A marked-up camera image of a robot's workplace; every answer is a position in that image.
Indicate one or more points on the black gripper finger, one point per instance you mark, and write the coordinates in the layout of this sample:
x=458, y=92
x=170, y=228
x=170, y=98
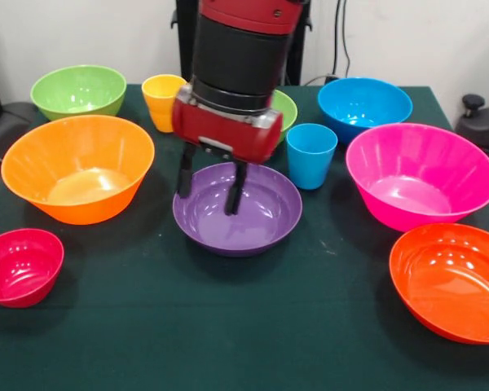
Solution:
x=184, y=175
x=234, y=191

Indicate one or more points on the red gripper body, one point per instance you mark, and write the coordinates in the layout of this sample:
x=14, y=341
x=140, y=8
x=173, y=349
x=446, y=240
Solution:
x=224, y=130

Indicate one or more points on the purple bowl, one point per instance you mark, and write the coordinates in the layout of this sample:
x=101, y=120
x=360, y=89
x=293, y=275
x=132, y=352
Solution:
x=265, y=216

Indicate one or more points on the green bowl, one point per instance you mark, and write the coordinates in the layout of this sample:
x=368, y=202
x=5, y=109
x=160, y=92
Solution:
x=77, y=89
x=288, y=114

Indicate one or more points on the small crimson bowl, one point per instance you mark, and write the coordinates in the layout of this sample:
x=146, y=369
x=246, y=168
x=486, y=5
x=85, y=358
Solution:
x=20, y=264

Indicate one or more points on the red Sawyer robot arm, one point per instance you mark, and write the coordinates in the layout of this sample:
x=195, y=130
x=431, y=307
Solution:
x=240, y=53

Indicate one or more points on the yellow cup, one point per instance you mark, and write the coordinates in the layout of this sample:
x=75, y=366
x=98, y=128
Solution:
x=159, y=106

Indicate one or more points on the blue cup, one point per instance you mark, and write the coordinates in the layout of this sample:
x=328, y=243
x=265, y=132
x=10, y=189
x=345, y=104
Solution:
x=311, y=163

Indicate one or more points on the large orange bowl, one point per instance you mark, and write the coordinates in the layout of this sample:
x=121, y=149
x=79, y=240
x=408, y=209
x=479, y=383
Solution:
x=77, y=163

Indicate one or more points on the dark green table cloth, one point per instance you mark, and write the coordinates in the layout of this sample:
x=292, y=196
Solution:
x=244, y=317

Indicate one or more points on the blue bowl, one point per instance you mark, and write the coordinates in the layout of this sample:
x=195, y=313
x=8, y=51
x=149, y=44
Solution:
x=362, y=102

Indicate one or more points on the black stand base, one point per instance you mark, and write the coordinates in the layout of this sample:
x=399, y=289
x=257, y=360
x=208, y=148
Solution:
x=481, y=122
x=8, y=126

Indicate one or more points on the large magenta bowl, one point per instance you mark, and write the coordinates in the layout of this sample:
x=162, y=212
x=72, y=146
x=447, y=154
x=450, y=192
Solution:
x=419, y=175

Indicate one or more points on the orange-red shallow bowl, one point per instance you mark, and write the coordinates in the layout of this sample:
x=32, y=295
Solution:
x=452, y=285

